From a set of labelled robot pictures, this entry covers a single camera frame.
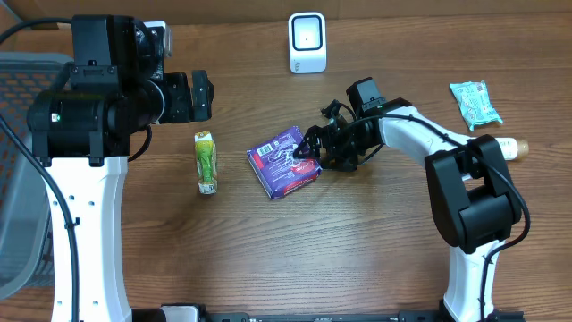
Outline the purple pad package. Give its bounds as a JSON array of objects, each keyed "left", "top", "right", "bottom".
[{"left": 247, "top": 126, "right": 322, "bottom": 199}]

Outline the green yellow snack packet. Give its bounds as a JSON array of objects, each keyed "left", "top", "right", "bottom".
[{"left": 194, "top": 131, "right": 218, "bottom": 195}]

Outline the teal wipes packet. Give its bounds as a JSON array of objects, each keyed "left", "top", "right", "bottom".
[{"left": 450, "top": 80, "right": 503, "bottom": 131}]

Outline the white tube gold cap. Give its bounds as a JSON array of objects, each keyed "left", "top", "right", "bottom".
[{"left": 496, "top": 138, "right": 529, "bottom": 161}]

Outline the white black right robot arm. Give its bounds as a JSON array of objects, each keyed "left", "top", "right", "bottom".
[{"left": 293, "top": 78, "right": 529, "bottom": 321}]

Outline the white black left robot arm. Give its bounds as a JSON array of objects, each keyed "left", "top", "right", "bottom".
[{"left": 27, "top": 15, "right": 214, "bottom": 322}]

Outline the white barcode scanner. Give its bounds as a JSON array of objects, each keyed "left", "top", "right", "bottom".
[{"left": 288, "top": 12, "right": 327, "bottom": 74}]

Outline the grey plastic basket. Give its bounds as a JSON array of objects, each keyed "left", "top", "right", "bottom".
[{"left": 1, "top": 52, "right": 71, "bottom": 300}]

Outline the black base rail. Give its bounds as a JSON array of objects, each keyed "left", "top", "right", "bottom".
[{"left": 131, "top": 302, "right": 453, "bottom": 322}]

